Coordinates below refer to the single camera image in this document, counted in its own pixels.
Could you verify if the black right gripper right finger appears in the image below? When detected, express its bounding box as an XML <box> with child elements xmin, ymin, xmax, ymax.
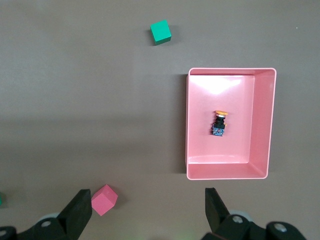
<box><xmin>201</xmin><ymin>187</ymin><xmax>307</xmax><ymax>240</ymax></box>

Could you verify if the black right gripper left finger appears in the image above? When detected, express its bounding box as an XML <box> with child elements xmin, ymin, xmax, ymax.
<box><xmin>0</xmin><ymin>189</ymin><xmax>93</xmax><ymax>240</ymax></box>

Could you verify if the orange-capped push button switch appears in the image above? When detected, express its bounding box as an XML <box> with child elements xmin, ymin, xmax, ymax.
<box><xmin>209</xmin><ymin>110</ymin><xmax>230</xmax><ymax>137</ymax></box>

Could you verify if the pink cube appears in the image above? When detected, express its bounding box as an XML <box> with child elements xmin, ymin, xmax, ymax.
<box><xmin>90</xmin><ymin>184</ymin><xmax>119</xmax><ymax>217</ymax></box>

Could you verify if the pink plastic bin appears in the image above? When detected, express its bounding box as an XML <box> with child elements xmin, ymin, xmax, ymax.
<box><xmin>185</xmin><ymin>66</ymin><xmax>278</xmax><ymax>181</ymax></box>

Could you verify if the brown table cover mat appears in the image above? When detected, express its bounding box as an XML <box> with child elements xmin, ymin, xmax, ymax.
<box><xmin>0</xmin><ymin>0</ymin><xmax>320</xmax><ymax>240</ymax></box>

